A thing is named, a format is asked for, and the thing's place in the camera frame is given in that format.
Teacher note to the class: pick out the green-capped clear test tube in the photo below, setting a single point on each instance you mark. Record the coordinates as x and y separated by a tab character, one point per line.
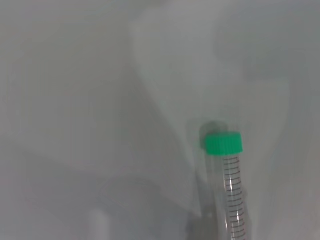
223	143

